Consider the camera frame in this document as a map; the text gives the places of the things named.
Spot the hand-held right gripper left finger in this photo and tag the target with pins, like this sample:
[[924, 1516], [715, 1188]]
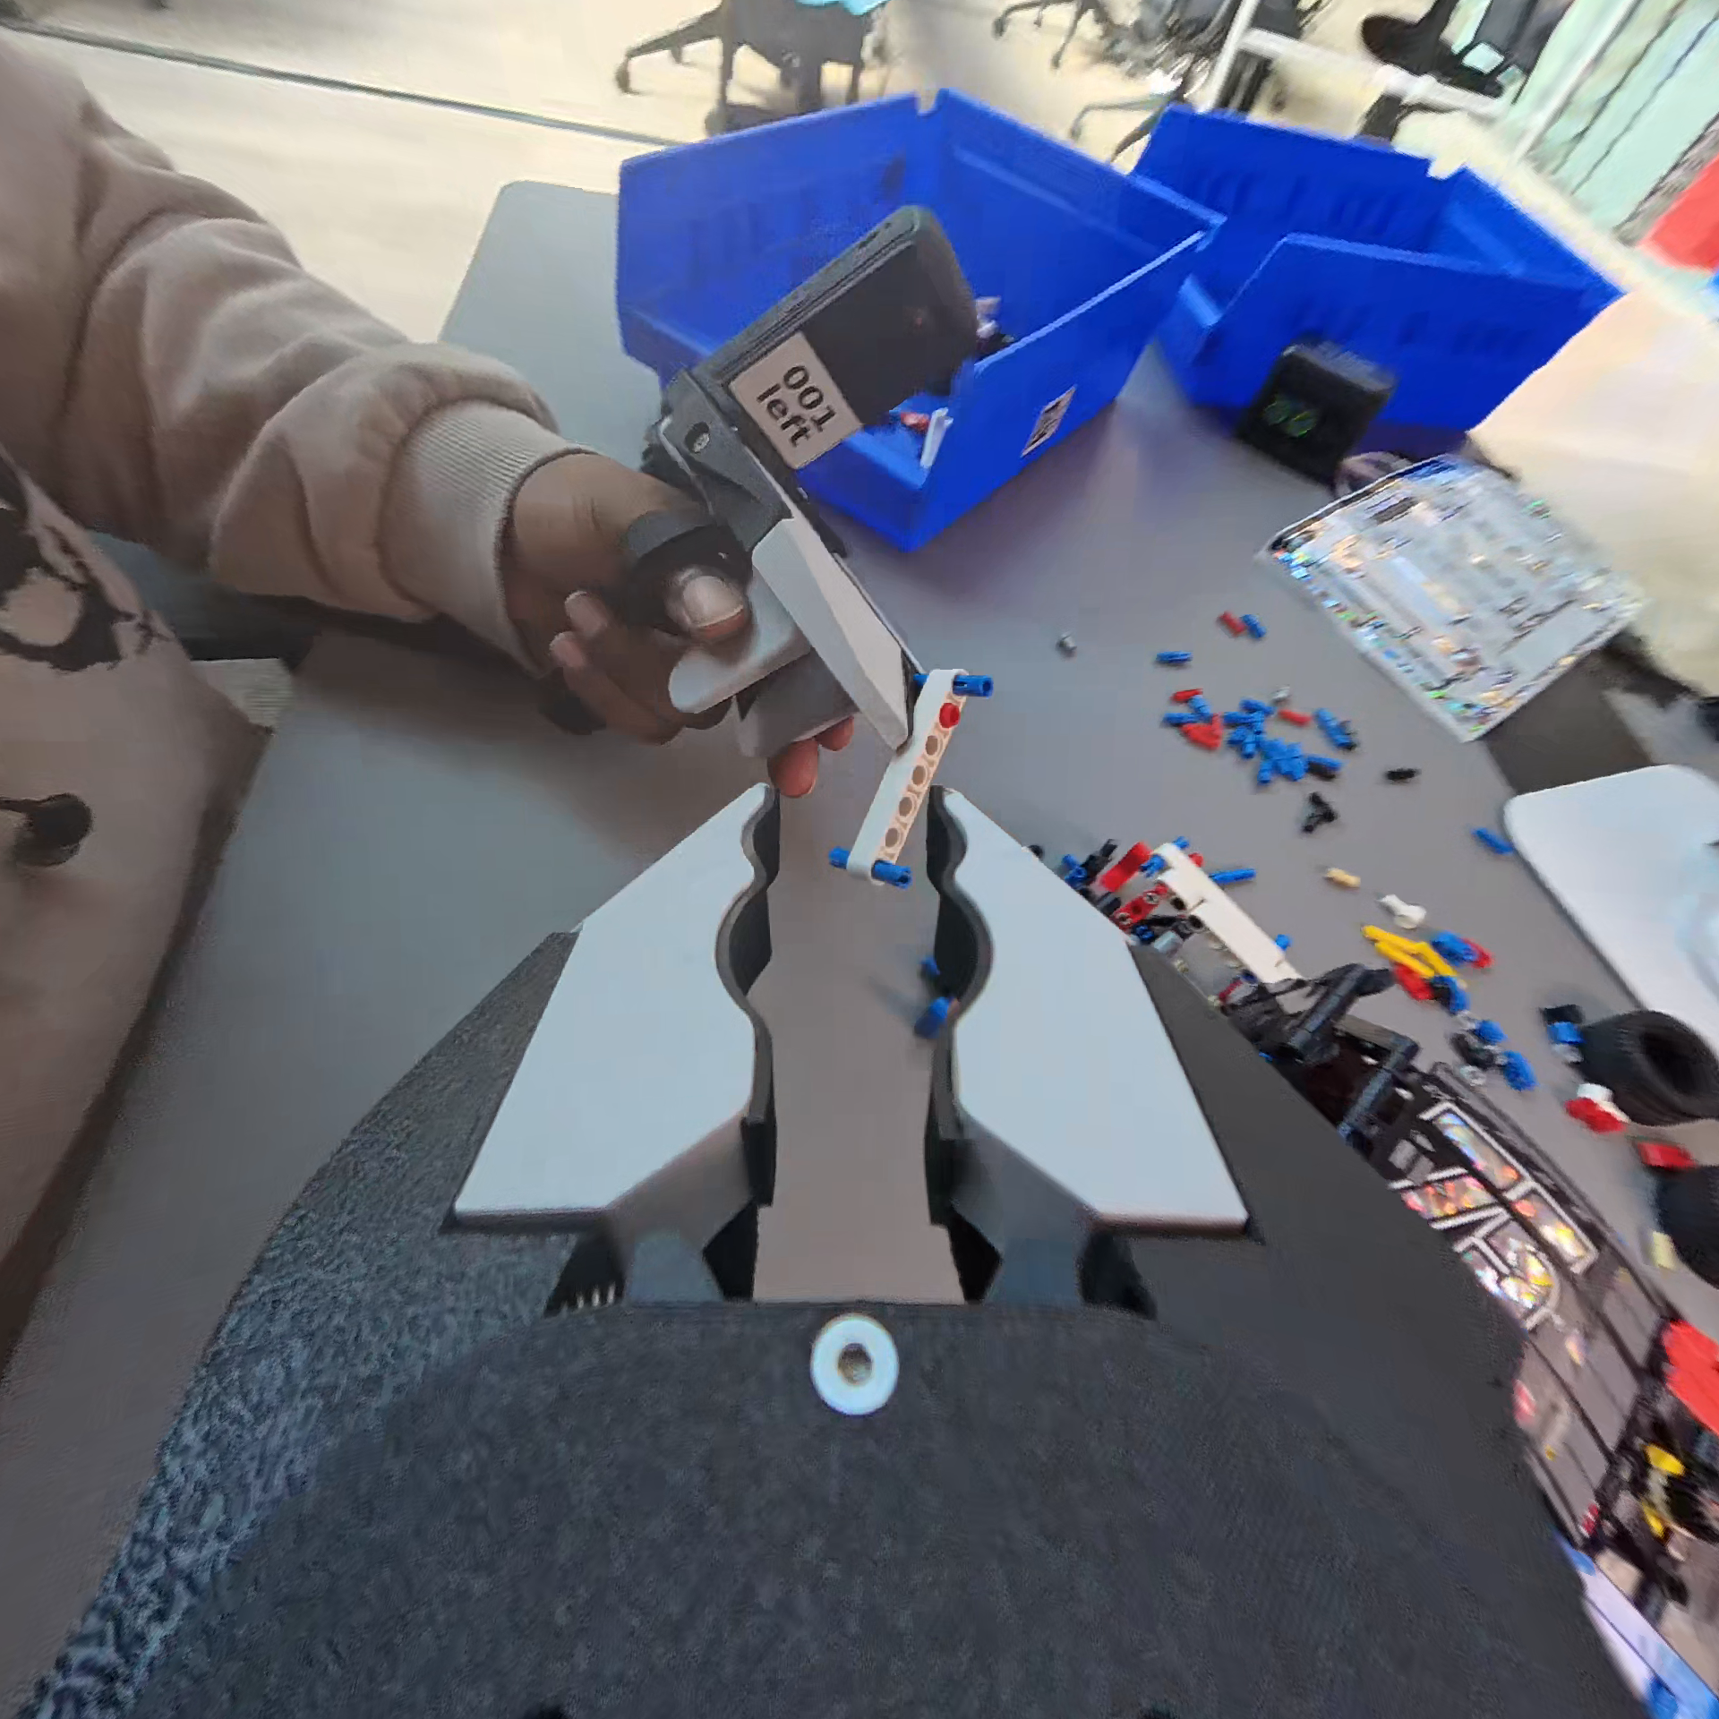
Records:
[[630, 1062]]

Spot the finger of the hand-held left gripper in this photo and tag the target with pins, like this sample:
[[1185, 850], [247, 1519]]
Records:
[[834, 619]]

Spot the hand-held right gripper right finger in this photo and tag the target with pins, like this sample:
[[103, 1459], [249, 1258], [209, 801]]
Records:
[[1086, 1076]]

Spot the white beam with pins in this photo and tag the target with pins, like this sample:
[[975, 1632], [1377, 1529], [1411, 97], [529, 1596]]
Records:
[[910, 778]]

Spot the person's left forearm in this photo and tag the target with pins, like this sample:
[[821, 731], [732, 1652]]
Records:
[[241, 405]]

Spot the grey desk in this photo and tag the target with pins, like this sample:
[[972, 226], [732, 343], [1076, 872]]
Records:
[[404, 833]]

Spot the person's left hand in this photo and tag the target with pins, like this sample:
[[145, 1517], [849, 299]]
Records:
[[577, 563]]

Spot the small pieces inside bin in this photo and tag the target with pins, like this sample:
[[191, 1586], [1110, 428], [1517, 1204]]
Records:
[[939, 405]]

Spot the long white holed beam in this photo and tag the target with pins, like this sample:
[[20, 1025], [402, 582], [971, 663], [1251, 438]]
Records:
[[1229, 920]]

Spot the blue storage bin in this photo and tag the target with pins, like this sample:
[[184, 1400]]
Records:
[[1411, 254], [1075, 296]]

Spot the black office chair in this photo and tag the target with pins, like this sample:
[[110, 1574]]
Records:
[[1060, 14], [766, 55], [1208, 60], [1451, 55]]

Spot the yellow piece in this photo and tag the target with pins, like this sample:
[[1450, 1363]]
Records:
[[1403, 949]]

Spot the small white piece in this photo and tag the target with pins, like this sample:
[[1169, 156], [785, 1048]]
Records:
[[1403, 913]]

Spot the pile of blue red pins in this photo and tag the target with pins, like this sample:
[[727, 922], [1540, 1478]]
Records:
[[1262, 739]]

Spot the cluster of red blue pieces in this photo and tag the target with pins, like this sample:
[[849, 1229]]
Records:
[[1478, 1035]]

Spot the building block race car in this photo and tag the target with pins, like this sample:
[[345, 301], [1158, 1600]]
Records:
[[1478, 1182]]

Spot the black device with green display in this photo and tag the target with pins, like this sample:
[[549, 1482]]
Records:
[[1315, 411]]

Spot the white board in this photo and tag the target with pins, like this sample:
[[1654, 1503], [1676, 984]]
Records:
[[1626, 888]]

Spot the black rubber tyre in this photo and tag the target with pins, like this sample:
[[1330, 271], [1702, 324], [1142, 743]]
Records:
[[1658, 1070]]

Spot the beige blurred object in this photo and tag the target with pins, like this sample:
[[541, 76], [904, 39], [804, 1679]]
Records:
[[1610, 469]]

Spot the red box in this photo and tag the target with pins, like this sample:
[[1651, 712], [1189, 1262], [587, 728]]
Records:
[[1684, 236]]

